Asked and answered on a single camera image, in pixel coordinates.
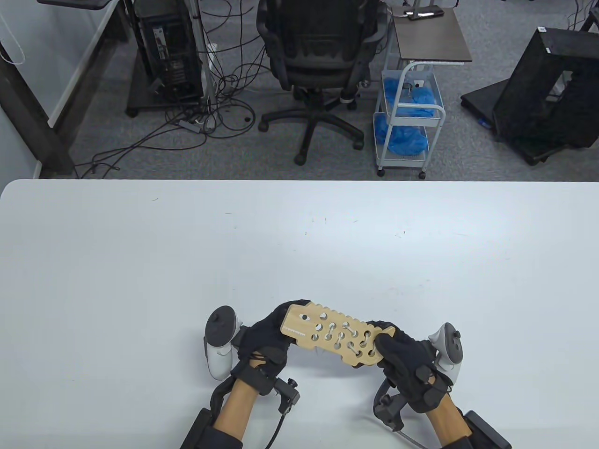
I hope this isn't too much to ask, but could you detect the black forearm sensor pack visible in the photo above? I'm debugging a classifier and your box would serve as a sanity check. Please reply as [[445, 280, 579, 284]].
[[440, 409, 513, 449], [180, 407, 244, 449]]

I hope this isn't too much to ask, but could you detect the black office chair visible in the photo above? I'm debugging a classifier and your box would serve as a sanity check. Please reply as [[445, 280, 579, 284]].
[[256, 0, 391, 165]]

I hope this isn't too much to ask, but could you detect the grey and white controller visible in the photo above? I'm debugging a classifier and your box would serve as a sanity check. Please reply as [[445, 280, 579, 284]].
[[427, 323, 464, 385], [203, 305, 244, 380]]

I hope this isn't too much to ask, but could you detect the person's left forearm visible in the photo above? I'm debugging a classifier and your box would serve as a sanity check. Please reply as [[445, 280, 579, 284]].
[[214, 379, 258, 435]]

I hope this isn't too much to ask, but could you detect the person's right forearm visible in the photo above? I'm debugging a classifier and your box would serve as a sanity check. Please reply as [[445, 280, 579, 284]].
[[424, 395, 471, 442]]

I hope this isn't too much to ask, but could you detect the silver aluminium post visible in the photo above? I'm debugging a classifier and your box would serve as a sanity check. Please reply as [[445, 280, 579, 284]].
[[190, 0, 218, 109]]

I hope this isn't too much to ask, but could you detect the white utility cart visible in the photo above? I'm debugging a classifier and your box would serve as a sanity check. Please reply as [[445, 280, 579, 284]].
[[373, 60, 446, 181]]

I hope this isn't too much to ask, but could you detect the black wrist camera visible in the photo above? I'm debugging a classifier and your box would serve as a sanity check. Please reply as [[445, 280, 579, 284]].
[[373, 381, 405, 432], [274, 378, 301, 413]]

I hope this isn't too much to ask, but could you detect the person's right hand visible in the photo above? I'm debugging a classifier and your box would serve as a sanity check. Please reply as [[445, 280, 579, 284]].
[[367, 320, 454, 413]]

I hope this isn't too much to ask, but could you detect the dark desk frame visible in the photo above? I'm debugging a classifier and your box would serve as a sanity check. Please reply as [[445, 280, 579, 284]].
[[0, 42, 78, 179]]

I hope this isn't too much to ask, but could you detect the blue plastic bag pile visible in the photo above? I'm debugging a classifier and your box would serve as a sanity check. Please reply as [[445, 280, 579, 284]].
[[374, 115, 429, 156], [383, 77, 438, 117]]

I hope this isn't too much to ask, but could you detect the black open frame box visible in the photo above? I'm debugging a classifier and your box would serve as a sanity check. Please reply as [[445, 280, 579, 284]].
[[492, 27, 599, 149]]

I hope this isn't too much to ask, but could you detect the brown side table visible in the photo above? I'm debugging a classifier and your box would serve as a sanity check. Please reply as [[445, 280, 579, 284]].
[[391, 7, 472, 66]]

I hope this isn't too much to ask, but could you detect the black wheeled platform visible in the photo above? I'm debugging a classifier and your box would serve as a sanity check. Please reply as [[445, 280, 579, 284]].
[[461, 79, 581, 166]]

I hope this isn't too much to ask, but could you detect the black phone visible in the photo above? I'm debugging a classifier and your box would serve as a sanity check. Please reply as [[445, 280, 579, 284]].
[[405, 8, 444, 22]]

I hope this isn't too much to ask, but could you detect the person's left hand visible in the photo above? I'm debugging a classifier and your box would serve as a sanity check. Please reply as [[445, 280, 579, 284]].
[[232, 299, 312, 396]]

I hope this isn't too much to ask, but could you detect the black computer tower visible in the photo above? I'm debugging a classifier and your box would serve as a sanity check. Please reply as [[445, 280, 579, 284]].
[[133, 0, 205, 103]]

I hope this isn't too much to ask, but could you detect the black camera cable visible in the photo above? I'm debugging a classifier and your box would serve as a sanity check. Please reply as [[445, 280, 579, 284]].
[[264, 412, 286, 449]]

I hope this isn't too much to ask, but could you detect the wooden crocodile lacing toy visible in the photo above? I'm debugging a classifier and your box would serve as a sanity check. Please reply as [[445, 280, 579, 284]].
[[280, 303, 396, 368]]

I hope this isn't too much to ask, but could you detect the white rope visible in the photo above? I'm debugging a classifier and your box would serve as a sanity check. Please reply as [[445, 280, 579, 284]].
[[311, 320, 377, 363]]

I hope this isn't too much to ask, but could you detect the white panel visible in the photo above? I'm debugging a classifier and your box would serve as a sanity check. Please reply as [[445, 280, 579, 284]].
[[47, 0, 117, 127]]

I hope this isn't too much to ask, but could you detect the black monitor stand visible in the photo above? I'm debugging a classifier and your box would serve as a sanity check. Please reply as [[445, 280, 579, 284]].
[[37, 0, 113, 10]]

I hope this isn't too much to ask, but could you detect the tangle of black floor cables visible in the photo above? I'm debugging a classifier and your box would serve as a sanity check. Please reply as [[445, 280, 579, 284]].
[[75, 0, 277, 179]]

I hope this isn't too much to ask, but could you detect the grey camera cable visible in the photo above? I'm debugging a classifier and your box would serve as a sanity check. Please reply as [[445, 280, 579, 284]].
[[395, 429, 429, 449]]

